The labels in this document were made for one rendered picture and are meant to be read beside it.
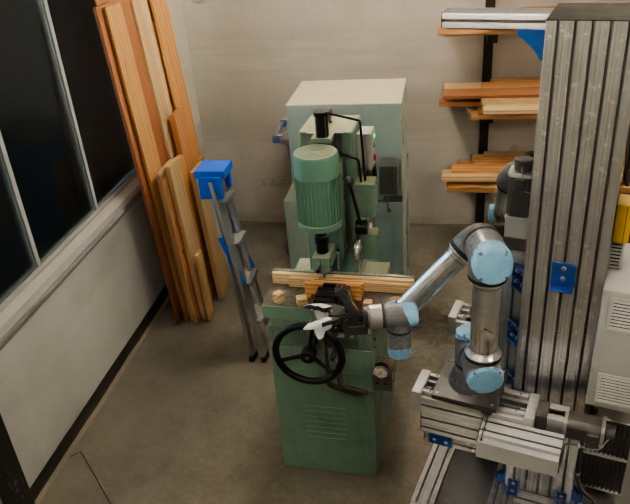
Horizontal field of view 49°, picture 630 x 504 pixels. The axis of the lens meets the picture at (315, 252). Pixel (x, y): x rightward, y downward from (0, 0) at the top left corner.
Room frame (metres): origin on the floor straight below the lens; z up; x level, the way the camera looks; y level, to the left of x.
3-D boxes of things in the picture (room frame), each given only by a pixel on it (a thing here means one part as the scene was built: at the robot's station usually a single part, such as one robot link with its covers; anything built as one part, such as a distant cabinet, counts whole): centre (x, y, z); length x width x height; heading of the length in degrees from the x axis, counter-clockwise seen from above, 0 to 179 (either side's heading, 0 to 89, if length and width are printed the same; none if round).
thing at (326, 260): (2.46, -0.04, 1.03); 0.14 x 0.07 x 0.09; 165
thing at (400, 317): (1.74, -0.24, 1.21); 0.11 x 0.08 x 0.09; 89
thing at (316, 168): (2.44, -0.03, 1.35); 0.18 x 0.18 x 0.31
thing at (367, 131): (2.72, -0.25, 1.40); 0.10 x 0.06 x 0.16; 165
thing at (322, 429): (2.56, -0.06, 0.36); 0.58 x 0.45 x 0.71; 165
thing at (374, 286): (2.41, -0.17, 0.92); 0.60 x 0.02 x 0.04; 75
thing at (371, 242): (2.58, -0.23, 1.02); 0.09 x 0.07 x 0.12; 75
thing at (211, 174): (3.27, 0.43, 0.58); 0.27 x 0.25 x 1.16; 78
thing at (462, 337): (1.86, -0.51, 0.98); 0.13 x 0.12 x 0.14; 179
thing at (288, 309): (2.32, -0.07, 0.87); 0.61 x 0.30 x 0.06; 75
